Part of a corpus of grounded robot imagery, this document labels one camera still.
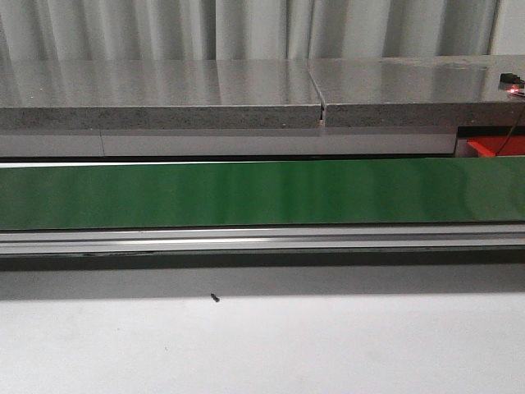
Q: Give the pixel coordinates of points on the grey stone counter left slab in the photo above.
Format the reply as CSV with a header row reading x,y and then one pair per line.
x,y
158,95

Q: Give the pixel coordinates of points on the grey stone counter slab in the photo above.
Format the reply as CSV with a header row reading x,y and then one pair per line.
x,y
158,95
417,91

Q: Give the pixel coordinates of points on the green conveyor belt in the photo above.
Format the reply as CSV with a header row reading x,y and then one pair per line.
x,y
263,193

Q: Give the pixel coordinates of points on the grey stone counter right slab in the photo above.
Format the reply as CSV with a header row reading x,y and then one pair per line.
x,y
417,91

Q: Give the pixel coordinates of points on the red bin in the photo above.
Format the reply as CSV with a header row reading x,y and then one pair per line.
x,y
492,146

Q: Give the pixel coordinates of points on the small black sensor red light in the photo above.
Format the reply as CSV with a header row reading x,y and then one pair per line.
x,y
512,84

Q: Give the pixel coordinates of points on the white pleated curtain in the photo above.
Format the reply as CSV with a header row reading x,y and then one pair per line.
x,y
197,30

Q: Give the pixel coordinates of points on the aluminium conveyor frame rail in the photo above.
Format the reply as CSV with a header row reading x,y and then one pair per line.
x,y
269,238

